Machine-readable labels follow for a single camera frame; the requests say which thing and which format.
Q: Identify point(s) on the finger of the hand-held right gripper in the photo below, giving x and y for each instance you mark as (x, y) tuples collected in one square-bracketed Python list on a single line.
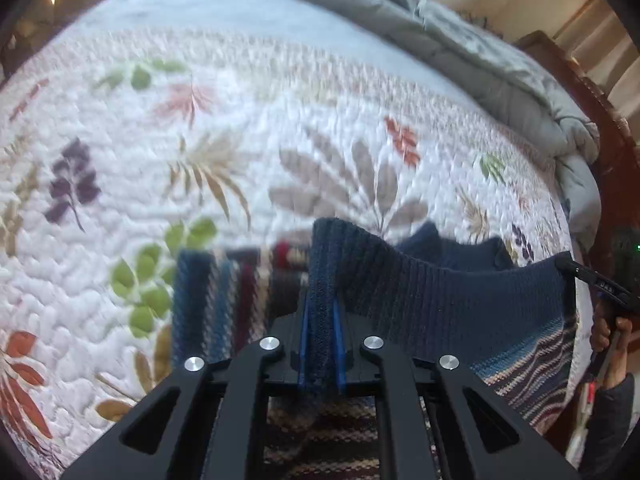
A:
[(577, 271)]

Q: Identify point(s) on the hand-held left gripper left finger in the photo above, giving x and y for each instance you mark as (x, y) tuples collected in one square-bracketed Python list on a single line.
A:
[(302, 345)]

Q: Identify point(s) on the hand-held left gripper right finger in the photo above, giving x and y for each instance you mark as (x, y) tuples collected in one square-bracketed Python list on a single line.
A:
[(339, 347)]

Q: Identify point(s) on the blue striped knit sweater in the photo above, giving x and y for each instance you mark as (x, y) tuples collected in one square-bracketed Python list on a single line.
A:
[(425, 290)]

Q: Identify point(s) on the person's right hand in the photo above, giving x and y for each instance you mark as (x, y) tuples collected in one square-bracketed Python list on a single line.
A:
[(605, 335)]

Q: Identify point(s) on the wooden bed headboard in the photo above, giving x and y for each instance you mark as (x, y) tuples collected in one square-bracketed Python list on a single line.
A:
[(615, 170)]

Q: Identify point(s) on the floral quilted bed cover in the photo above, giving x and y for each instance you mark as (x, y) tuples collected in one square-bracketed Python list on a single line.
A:
[(200, 160)]

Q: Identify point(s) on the beige curtain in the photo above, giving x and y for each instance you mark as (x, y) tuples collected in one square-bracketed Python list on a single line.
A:
[(585, 25)]

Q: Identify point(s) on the grey duvet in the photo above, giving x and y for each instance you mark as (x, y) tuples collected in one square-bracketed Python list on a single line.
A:
[(475, 45)]

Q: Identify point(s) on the white quilted bedspread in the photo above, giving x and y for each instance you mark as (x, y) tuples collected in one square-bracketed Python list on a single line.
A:
[(200, 5)]

